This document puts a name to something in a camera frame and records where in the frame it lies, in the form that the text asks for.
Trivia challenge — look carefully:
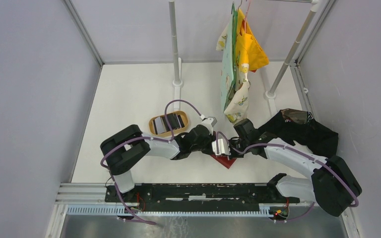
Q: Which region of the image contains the white clothes rack frame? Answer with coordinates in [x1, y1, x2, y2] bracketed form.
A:
[168, 0, 321, 115]

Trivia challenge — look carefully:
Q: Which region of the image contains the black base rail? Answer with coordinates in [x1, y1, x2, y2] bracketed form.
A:
[122, 183, 300, 212]

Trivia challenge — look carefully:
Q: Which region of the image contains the green clothes hanger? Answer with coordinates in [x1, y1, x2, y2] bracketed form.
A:
[230, 2, 241, 86]

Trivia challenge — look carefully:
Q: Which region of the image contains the stack of credit cards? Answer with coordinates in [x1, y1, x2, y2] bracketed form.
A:
[149, 111, 186, 135]

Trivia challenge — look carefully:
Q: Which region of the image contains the red card holder wallet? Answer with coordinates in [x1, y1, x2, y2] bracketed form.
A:
[211, 155, 237, 169]

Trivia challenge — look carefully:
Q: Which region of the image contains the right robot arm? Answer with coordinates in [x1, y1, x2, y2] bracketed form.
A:
[229, 119, 362, 217]

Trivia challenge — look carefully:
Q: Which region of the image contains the white slotted cable duct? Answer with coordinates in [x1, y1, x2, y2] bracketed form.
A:
[66, 204, 275, 218]

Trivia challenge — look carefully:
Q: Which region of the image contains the black clothes pile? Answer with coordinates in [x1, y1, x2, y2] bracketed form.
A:
[258, 108, 339, 158]

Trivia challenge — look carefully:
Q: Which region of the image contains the mint green cartoon cloth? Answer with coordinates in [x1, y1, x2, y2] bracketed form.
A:
[216, 14, 235, 112]

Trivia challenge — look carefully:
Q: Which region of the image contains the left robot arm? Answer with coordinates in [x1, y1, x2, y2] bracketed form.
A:
[100, 124, 215, 202]

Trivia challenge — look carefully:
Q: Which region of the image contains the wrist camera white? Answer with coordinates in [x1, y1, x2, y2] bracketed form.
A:
[200, 115, 217, 134]
[211, 138, 231, 156]

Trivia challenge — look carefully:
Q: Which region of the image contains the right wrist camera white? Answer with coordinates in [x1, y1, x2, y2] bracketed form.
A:
[211, 138, 231, 156]

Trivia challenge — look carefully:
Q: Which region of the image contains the yellow garment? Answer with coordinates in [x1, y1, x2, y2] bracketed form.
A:
[235, 9, 269, 73]

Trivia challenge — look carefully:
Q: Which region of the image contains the yellow oval card tray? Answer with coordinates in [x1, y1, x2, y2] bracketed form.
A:
[148, 111, 189, 137]

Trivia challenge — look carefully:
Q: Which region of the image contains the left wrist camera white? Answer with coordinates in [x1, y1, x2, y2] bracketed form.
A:
[200, 115, 217, 134]

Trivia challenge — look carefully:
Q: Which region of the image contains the pink clothes hanger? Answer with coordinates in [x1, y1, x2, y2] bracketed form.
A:
[236, 0, 253, 35]

